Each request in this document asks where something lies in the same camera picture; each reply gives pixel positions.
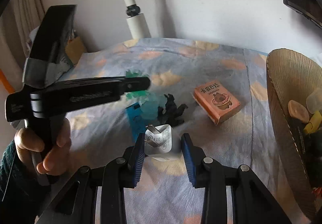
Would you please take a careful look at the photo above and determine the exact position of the teal translucent splash piece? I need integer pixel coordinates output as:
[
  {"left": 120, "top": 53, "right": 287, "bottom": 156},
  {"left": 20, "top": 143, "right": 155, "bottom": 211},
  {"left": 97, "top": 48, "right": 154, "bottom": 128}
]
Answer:
[{"left": 124, "top": 69, "right": 167, "bottom": 120}]

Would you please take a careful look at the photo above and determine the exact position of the black spiky figure piece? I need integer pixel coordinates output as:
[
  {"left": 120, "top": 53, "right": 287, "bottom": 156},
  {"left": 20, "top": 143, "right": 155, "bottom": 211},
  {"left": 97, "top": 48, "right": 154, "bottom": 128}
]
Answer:
[{"left": 157, "top": 94, "right": 188, "bottom": 128}]

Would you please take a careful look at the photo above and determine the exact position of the white usb charger plug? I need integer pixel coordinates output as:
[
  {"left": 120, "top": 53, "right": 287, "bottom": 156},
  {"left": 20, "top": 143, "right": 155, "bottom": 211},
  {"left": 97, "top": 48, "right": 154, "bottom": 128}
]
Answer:
[{"left": 144, "top": 124, "right": 172, "bottom": 156}]

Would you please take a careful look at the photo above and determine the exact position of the yellow rectangular block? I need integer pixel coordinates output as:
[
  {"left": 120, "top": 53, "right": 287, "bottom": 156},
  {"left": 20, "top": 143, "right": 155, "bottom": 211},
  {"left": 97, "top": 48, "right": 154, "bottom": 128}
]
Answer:
[{"left": 303, "top": 111, "right": 322, "bottom": 136}]

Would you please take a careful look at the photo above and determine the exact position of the clear plastic cup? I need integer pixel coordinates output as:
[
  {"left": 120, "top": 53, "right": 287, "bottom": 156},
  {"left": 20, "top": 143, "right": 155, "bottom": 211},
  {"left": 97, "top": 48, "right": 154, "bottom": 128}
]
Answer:
[{"left": 306, "top": 91, "right": 322, "bottom": 114}]

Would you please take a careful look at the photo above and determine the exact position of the person's left forearm green sleeve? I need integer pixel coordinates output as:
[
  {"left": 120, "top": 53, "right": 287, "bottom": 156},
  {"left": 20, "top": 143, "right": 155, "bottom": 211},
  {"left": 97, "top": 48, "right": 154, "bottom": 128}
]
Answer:
[{"left": 1, "top": 141, "right": 40, "bottom": 223}]

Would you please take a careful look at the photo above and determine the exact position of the person's left hand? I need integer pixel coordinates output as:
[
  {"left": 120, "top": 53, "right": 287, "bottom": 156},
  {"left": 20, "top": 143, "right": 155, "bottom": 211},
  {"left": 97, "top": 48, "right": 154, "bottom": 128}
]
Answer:
[{"left": 14, "top": 118, "right": 71, "bottom": 176}]

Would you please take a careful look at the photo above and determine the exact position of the yellow pencil holder box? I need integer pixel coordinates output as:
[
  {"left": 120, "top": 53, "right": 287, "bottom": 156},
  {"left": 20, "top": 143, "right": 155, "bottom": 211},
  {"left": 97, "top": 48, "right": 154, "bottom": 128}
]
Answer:
[{"left": 65, "top": 36, "right": 87, "bottom": 65}]

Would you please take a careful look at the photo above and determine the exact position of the white lamp pole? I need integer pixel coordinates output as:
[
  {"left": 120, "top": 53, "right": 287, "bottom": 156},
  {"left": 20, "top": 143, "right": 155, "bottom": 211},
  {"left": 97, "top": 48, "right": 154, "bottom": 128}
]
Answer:
[{"left": 124, "top": 0, "right": 151, "bottom": 39}]

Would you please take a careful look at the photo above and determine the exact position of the orange capybara card box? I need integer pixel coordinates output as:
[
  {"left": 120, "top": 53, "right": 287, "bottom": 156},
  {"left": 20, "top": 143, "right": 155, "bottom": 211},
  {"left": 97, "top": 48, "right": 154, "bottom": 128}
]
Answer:
[{"left": 193, "top": 80, "right": 241, "bottom": 125}]

